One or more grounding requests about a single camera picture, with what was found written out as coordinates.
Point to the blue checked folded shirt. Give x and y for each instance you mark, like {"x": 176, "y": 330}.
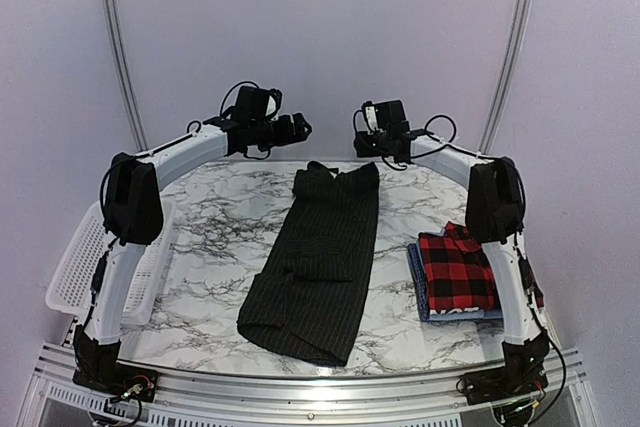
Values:
{"x": 416, "y": 268}

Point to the left aluminium corner post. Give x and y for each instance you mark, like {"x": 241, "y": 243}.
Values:
{"x": 123, "y": 75}

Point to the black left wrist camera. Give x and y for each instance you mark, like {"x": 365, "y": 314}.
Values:
{"x": 255, "y": 104}

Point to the black pinstriped long sleeve shirt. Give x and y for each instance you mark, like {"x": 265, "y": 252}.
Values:
{"x": 309, "y": 298}

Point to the aluminium front frame rail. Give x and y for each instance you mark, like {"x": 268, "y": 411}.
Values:
{"x": 190, "y": 398}

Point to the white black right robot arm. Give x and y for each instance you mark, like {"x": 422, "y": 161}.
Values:
{"x": 494, "y": 215}

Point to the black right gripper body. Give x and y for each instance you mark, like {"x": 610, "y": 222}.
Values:
{"x": 377, "y": 150}

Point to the aluminium corner post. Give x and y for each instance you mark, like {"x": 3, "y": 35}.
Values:
{"x": 123, "y": 75}
{"x": 513, "y": 48}

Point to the red black plaid shirt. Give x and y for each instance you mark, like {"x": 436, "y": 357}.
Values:
{"x": 457, "y": 270}

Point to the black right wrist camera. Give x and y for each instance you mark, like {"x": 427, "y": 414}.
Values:
{"x": 387, "y": 116}

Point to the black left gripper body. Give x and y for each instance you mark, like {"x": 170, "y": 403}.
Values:
{"x": 264, "y": 138}

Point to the right aluminium corner post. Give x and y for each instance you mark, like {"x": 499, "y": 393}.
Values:
{"x": 513, "y": 48}

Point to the light blue folded shirt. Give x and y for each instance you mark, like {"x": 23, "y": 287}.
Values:
{"x": 456, "y": 315}

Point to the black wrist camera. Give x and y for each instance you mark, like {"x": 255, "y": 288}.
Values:
{"x": 387, "y": 116}
{"x": 255, "y": 104}

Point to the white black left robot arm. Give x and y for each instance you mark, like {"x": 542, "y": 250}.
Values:
{"x": 130, "y": 204}

